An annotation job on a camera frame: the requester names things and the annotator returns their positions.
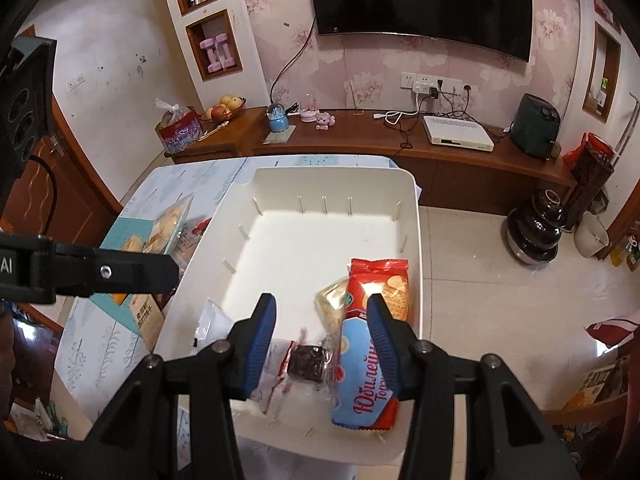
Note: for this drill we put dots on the dark brownie in clear wrapper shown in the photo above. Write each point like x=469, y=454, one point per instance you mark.
x=307, y=362

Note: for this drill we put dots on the small pink toy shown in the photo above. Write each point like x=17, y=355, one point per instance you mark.
x=325, y=121

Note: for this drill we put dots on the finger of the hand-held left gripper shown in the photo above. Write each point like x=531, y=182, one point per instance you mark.
x=130, y=272

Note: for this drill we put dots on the red and blue gift bag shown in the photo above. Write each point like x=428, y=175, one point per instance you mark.
x=177, y=130

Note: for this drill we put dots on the pink and white music box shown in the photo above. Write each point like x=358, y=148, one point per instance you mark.
x=309, y=114

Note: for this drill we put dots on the white wall socket strip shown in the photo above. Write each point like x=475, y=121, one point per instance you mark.
x=435, y=81

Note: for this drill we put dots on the crumpled clear plastic wrapper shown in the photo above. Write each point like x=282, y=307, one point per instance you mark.
x=212, y=322

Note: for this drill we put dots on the floral tablecloth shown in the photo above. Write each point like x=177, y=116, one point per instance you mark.
x=165, y=180

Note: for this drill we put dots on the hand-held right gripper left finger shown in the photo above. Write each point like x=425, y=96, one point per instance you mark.
x=260, y=340

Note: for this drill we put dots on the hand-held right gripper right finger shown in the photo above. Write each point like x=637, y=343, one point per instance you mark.
x=382, y=345

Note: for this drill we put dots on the wooden television cabinet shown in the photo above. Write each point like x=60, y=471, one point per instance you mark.
x=350, y=145

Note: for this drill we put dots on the black curved television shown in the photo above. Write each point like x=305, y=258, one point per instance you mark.
x=420, y=0

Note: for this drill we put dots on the blue snow globe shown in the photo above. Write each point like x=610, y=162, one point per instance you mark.
x=278, y=119

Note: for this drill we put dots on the clear packet of pale crackers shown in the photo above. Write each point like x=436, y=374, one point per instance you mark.
x=331, y=307

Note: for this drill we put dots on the bowl of fruit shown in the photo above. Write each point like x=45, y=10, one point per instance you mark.
x=225, y=107

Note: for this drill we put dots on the white set-top box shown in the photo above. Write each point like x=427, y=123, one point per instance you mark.
x=457, y=132

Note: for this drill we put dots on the dark green air fryer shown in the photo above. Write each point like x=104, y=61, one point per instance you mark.
x=535, y=125

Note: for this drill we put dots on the red and blue biscuit packet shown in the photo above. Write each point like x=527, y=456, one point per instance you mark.
x=357, y=360

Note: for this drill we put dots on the tall red and black vase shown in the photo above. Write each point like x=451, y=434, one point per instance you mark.
x=590, y=175

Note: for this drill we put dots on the teal striped placemat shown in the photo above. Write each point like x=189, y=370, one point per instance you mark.
x=112, y=300

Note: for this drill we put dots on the white bucket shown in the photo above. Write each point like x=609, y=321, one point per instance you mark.
x=591, y=237

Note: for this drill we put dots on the red and white chair cover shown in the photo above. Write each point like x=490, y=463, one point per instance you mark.
x=615, y=332

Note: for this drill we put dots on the light blue bread packet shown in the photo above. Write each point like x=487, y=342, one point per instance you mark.
x=167, y=225

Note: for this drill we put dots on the pink dumbbell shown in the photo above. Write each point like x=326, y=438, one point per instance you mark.
x=209, y=55
x=226, y=49

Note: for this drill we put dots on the black ceramic jar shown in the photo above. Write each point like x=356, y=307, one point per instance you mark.
x=537, y=230

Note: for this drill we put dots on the small red candy packet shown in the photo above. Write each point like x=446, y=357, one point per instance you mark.
x=201, y=227

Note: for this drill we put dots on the white plastic bin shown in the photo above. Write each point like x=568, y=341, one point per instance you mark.
x=310, y=240

